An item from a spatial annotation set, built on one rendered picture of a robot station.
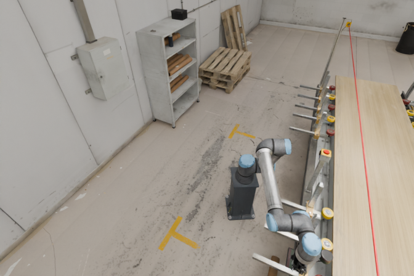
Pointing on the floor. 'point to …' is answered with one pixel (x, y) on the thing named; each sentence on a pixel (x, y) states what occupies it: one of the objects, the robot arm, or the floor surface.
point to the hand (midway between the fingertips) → (295, 265)
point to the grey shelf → (161, 108)
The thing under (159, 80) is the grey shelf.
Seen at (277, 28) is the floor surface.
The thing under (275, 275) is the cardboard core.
